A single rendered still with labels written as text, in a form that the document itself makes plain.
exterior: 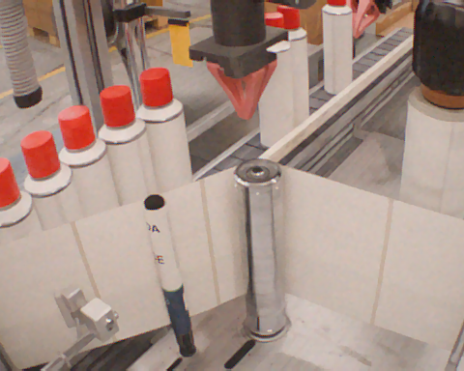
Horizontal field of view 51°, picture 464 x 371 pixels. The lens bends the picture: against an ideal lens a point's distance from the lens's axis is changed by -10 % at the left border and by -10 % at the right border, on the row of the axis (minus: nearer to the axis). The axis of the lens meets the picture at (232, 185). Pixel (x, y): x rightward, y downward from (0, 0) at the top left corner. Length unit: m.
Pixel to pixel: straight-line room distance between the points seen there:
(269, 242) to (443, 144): 0.21
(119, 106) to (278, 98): 0.29
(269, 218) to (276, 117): 0.36
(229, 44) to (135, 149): 0.14
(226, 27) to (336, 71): 0.42
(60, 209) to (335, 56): 0.58
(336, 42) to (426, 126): 0.42
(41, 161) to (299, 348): 0.30
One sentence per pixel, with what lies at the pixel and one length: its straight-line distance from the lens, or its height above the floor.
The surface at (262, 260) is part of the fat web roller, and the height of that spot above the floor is 0.99.
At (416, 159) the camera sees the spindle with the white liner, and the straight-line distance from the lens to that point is 0.56.
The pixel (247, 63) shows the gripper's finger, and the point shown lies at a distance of 0.54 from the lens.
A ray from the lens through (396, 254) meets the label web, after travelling 0.43.
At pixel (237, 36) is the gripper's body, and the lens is 0.55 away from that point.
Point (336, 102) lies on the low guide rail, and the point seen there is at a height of 0.91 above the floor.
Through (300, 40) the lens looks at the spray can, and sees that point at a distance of 0.78.
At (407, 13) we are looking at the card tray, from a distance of 1.67.
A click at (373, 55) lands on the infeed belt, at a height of 0.88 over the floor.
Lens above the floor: 1.30
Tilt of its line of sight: 35 degrees down
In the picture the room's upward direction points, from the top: 6 degrees counter-clockwise
